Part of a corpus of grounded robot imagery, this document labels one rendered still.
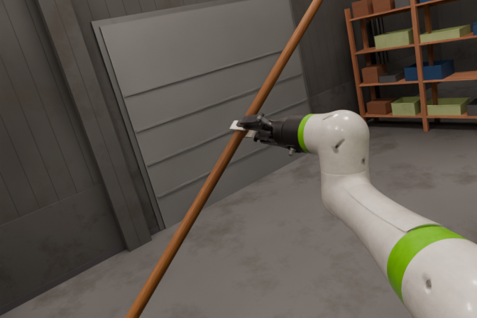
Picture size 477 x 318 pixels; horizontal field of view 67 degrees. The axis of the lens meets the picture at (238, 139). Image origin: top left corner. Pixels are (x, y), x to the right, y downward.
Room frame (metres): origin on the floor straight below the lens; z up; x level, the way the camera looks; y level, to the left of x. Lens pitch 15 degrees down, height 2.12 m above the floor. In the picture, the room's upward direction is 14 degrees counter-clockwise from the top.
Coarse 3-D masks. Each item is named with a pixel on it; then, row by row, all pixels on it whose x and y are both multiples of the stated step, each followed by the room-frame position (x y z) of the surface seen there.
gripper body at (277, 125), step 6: (270, 120) 0.88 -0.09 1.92; (276, 120) 0.87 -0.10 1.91; (282, 120) 0.85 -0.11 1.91; (264, 126) 0.89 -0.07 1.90; (270, 126) 0.87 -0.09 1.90; (276, 126) 0.85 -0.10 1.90; (282, 126) 0.83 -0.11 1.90; (276, 132) 0.84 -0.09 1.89; (276, 138) 0.84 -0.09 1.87; (282, 138) 0.83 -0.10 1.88; (282, 144) 0.84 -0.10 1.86
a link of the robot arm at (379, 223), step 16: (336, 176) 0.68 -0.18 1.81; (352, 176) 0.67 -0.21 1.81; (368, 176) 0.69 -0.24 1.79; (336, 192) 0.66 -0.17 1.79; (352, 192) 0.61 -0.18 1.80; (368, 192) 0.59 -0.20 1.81; (336, 208) 0.64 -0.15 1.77; (352, 208) 0.58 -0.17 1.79; (368, 208) 0.53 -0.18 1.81; (384, 208) 0.51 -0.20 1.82; (400, 208) 0.50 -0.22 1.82; (352, 224) 0.56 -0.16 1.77; (368, 224) 0.50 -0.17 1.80; (384, 224) 0.47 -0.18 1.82; (400, 224) 0.44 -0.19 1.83; (416, 224) 0.42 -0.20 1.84; (432, 224) 0.41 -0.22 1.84; (368, 240) 0.48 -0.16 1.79; (384, 240) 0.44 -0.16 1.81; (384, 256) 0.42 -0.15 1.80; (384, 272) 0.42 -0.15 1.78
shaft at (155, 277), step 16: (320, 0) 1.24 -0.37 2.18; (304, 16) 1.21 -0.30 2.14; (304, 32) 1.18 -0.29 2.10; (288, 48) 1.14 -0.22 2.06; (272, 80) 1.08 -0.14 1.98; (256, 96) 1.06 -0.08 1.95; (256, 112) 1.03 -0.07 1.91; (224, 160) 0.95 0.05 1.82; (208, 192) 0.91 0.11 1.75; (192, 208) 0.89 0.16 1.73; (192, 224) 0.87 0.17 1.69; (176, 240) 0.84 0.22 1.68; (160, 272) 0.80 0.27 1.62; (144, 288) 0.78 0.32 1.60; (144, 304) 0.77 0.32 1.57
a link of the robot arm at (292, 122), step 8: (288, 120) 0.82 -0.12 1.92; (296, 120) 0.80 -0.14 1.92; (288, 128) 0.80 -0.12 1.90; (296, 128) 0.78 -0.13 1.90; (288, 136) 0.80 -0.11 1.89; (296, 136) 0.78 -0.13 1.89; (288, 144) 0.80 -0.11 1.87; (296, 144) 0.78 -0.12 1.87; (296, 152) 0.80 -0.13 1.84; (304, 152) 0.78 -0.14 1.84
